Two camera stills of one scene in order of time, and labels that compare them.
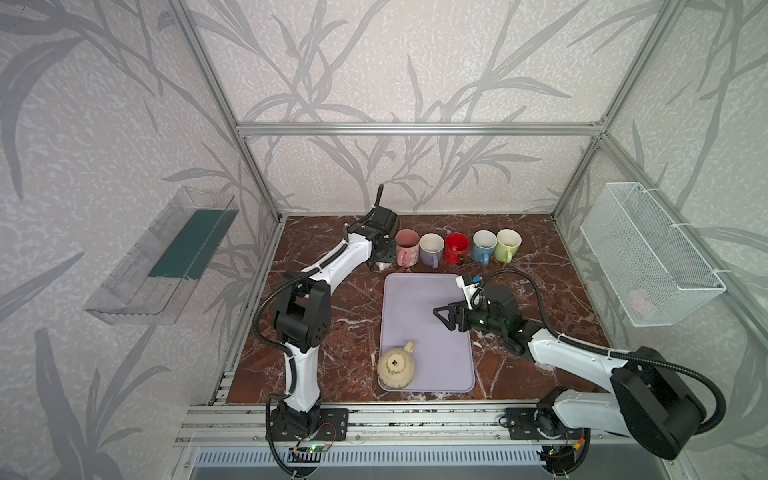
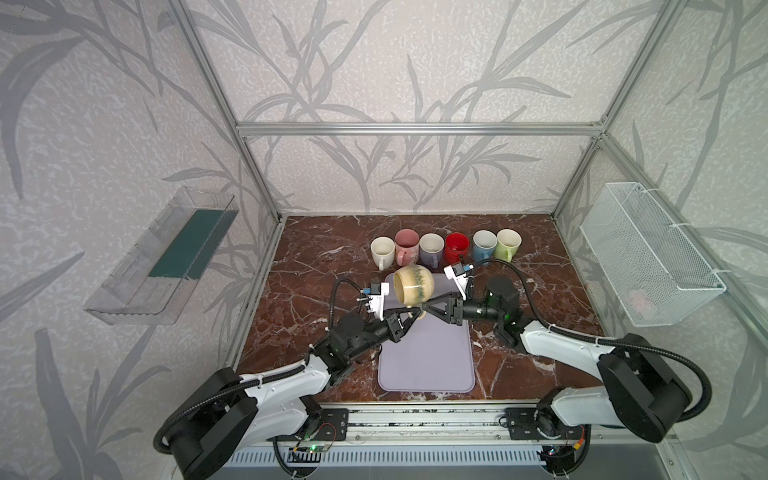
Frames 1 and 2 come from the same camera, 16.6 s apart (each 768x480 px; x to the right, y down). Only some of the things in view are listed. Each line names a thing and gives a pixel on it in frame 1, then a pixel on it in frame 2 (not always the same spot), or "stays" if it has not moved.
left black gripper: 387,251 to 392,324
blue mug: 483,244 stays
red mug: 456,245 stays
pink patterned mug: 407,247 stays
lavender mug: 431,246 stays
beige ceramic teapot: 395,366 to 414,285
